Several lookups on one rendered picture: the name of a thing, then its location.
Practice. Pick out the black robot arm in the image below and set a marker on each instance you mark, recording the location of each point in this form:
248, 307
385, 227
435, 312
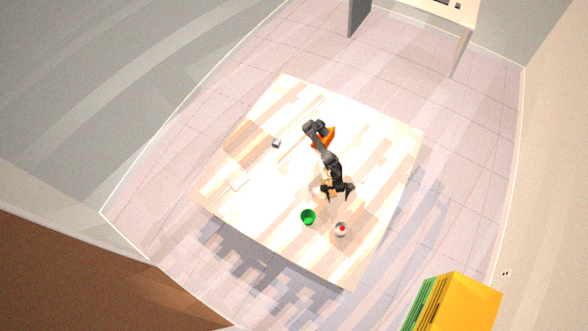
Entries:
329, 158

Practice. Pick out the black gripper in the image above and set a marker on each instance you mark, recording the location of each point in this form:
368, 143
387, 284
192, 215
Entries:
326, 188

